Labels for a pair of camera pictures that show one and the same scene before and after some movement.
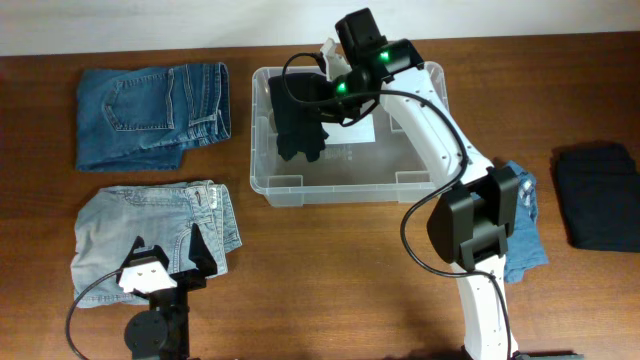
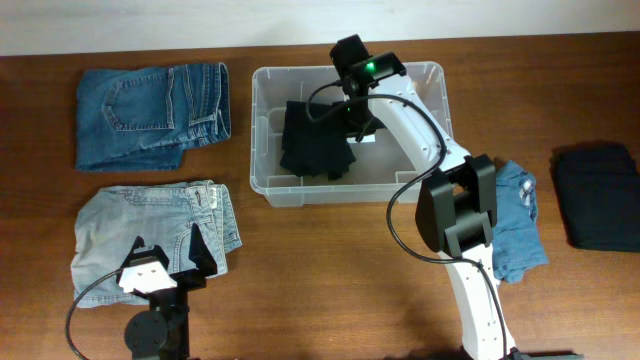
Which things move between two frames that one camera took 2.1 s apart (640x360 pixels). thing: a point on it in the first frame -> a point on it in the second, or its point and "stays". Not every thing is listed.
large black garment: x=599 y=191 stays
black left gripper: x=194 y=280 stays
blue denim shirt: x=526 y=247 stays
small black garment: x=298 y=130 -> x=315 y=141
